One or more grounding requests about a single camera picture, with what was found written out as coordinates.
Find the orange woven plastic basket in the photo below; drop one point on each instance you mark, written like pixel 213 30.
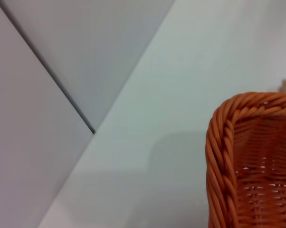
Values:
pixel 220 152

